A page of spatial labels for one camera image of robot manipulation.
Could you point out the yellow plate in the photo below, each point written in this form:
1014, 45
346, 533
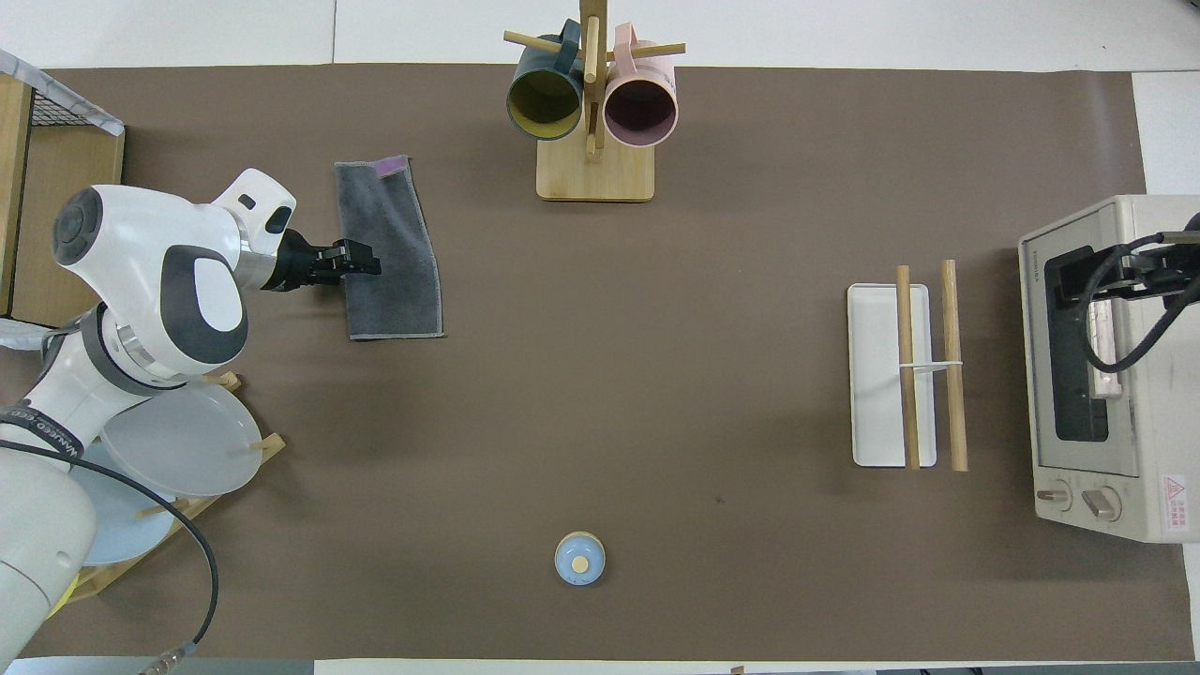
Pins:
64, 592

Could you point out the wooden plate rack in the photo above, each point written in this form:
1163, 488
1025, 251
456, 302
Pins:
192, 506

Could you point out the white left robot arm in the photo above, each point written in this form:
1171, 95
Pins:
141, 281

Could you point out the light blue plate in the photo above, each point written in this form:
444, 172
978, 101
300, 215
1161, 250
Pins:
131, 525

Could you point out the wooden mug tree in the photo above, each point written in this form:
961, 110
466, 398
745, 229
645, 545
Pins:
595, 173

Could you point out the grey plate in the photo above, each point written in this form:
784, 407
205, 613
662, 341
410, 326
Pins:
197, 450

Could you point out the purple and grey towel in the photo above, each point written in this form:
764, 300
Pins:
403, 300

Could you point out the pink mug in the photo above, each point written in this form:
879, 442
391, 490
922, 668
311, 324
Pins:
642, 112

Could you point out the dark teal mug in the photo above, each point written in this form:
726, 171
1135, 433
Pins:
544, 103

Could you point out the brown table mat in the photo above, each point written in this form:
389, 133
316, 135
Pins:
656, 375

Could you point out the white towel rack wooden bars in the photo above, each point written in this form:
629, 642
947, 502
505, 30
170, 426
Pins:
877, 375

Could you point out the beige toaster oven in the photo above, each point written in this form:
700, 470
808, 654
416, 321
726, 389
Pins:
1153, 441

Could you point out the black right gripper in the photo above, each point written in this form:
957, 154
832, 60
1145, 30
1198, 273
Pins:
1183, 267

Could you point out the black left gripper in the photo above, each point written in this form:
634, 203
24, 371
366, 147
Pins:
300, 267

